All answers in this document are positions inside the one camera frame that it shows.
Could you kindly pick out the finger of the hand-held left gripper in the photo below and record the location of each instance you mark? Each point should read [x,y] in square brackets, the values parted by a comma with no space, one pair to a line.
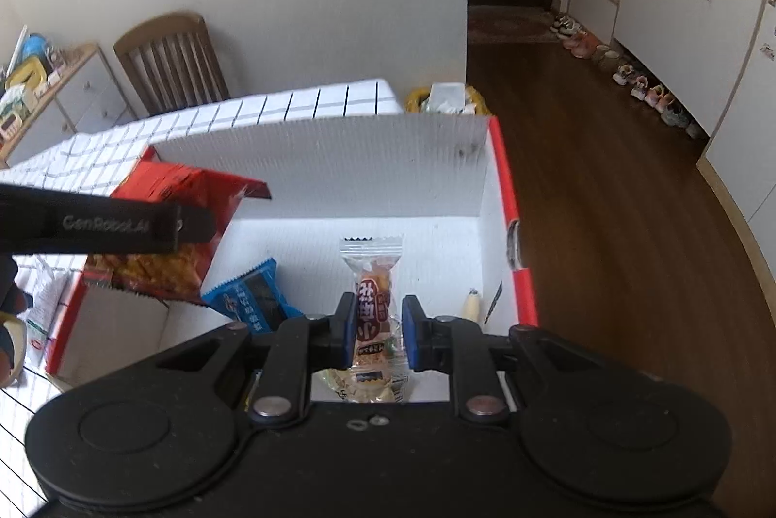
[347,330]
[103,227]

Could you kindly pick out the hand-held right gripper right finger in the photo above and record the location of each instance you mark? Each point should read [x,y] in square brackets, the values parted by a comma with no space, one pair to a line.
[415,333]

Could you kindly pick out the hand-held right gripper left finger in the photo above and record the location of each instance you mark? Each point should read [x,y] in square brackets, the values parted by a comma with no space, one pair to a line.
[347,330]

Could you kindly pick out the clear orange snack packet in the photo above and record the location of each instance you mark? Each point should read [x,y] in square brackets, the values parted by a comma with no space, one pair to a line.
[376,287]

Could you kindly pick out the cream sausage stick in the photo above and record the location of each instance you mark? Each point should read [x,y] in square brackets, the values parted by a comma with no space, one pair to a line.
[473,306]

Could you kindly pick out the red chips packet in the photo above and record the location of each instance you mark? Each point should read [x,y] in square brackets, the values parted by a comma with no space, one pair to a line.
[157,275]

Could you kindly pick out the blue snack packet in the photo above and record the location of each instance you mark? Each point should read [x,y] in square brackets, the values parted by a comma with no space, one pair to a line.
[248,300]

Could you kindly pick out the red cardboard box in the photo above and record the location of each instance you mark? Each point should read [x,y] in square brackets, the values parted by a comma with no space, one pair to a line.
[339,172]

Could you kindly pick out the white printed snack packet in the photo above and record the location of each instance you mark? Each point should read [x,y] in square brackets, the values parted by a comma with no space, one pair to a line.
[48,300]

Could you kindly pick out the white wooden side cabinet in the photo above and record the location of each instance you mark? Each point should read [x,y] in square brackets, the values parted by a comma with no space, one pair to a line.
[85,99]

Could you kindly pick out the white digital timer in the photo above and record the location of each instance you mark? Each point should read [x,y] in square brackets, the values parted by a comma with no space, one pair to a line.
[9,126]

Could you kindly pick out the brown wooden chair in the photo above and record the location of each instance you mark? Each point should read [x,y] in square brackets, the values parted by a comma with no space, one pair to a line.
[170,63]

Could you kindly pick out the yellow basket with white bag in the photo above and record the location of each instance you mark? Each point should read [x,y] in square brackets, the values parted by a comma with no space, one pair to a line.
[418,99]

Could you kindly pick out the patterned door mat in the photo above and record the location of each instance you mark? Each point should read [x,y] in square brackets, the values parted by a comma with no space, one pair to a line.
[515,24]

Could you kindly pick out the row of shoes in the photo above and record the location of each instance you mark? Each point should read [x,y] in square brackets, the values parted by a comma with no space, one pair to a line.
[636,81]

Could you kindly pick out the white curved low cabinet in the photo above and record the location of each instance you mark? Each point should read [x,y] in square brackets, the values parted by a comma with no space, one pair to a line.
[745,142]

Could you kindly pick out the white base cabinet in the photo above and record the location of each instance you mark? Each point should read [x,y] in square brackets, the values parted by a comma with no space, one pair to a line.
[679,9]

